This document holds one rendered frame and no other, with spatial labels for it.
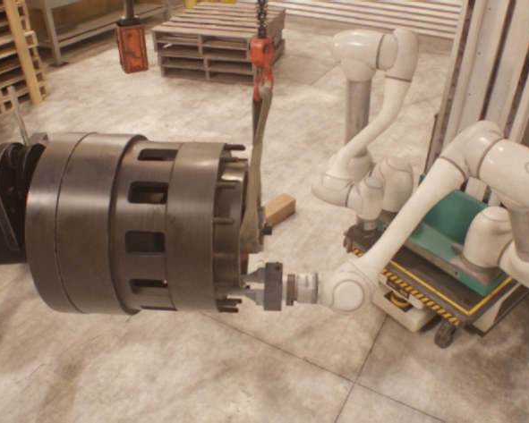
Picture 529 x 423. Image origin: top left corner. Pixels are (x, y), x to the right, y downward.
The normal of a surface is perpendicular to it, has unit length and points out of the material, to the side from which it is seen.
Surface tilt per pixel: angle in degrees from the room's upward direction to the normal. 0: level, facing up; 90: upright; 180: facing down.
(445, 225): 90
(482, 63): 90
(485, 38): 90
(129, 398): 0
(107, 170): 22
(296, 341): 0
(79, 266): 76
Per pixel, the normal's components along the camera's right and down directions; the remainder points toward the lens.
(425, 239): 0.00, -0.81
